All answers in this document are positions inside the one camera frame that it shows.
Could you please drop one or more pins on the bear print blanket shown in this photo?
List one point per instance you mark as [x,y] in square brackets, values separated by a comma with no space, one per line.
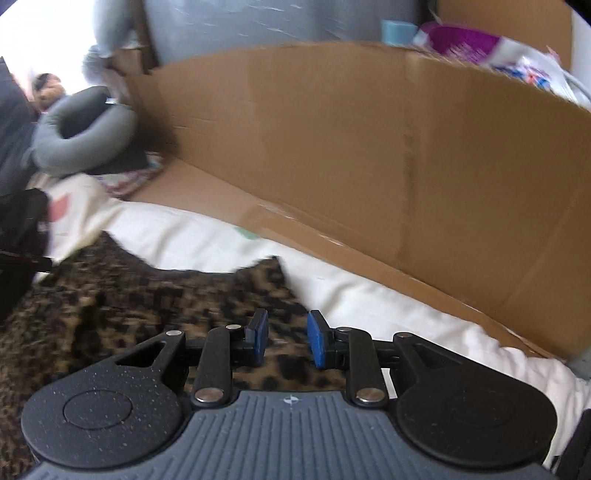
[369,314]

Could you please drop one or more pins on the flat cardboard sheet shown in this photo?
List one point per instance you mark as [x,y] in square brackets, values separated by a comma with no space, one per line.
[323,138]

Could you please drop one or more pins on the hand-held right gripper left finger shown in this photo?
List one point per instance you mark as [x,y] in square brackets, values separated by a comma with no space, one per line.
[261,337]

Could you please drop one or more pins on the grey appliance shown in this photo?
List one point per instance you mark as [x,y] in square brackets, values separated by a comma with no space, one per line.
[277,23]

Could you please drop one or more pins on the purple and white detergent bag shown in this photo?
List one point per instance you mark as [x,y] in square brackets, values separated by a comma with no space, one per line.
[485,50]

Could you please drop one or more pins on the teddy bear toy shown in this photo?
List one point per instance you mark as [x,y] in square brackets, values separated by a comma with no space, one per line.
[48,90]

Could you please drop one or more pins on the patterned cloth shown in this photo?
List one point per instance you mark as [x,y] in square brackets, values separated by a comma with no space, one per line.
[129,177]

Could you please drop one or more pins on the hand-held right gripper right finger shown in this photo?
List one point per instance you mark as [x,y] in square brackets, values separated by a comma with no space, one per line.
[316,339]

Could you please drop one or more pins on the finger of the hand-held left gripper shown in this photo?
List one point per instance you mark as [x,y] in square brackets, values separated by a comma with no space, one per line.
[27,263]

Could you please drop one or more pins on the leopard print skirt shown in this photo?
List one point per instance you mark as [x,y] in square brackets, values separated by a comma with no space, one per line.
[138,300]

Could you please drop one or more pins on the detergent bottle with blue cap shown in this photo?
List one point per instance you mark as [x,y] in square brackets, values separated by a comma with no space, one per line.
[399,32]

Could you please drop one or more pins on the grey neck pillow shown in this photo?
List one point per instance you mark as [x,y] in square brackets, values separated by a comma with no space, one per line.
[51,147]

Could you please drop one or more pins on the crumpled black garment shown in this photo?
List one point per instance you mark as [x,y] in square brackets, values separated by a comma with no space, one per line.
[23,221]

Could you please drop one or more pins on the dark grey pillow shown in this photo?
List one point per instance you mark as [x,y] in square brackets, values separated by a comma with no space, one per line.
[11,138]

